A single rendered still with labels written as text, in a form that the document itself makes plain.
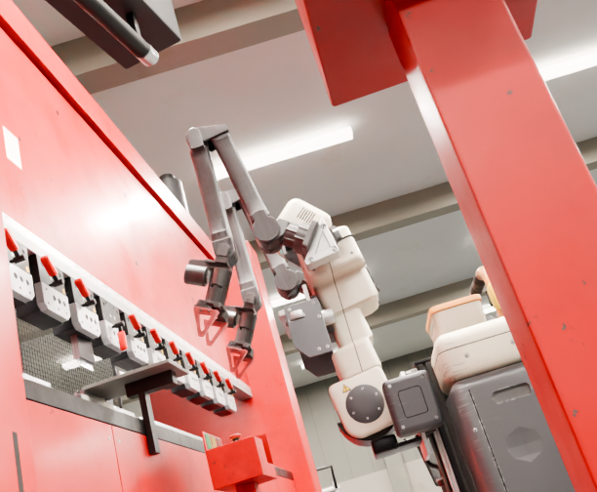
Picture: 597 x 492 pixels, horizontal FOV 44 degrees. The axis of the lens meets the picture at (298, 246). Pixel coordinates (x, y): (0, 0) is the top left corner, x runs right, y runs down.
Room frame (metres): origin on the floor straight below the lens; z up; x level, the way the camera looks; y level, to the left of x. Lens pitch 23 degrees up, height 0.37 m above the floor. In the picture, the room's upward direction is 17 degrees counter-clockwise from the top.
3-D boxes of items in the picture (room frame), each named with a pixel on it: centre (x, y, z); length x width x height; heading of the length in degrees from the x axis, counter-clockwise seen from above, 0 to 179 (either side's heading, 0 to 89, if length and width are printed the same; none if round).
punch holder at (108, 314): (2.28, 0.70, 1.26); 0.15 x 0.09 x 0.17; 176
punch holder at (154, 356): (2.68, 0.67, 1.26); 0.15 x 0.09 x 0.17; 176
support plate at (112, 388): (2.10, 0.57, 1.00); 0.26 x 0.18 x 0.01; 86
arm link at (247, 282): (2.34, 0.20, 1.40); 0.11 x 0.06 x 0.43; 0
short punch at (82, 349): (2.11, 0.72, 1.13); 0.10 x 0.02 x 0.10; 176
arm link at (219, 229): (1.91, 0.20, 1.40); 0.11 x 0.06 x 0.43; 0
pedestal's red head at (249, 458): (2.40, 0.37, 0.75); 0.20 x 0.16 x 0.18; 176
